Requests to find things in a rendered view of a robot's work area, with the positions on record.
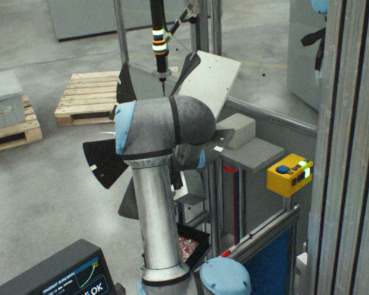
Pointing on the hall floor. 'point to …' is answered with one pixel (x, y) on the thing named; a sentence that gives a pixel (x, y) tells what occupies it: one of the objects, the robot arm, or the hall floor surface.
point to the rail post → (292, 259)
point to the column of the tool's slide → (201, 31)
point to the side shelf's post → (242, 203)
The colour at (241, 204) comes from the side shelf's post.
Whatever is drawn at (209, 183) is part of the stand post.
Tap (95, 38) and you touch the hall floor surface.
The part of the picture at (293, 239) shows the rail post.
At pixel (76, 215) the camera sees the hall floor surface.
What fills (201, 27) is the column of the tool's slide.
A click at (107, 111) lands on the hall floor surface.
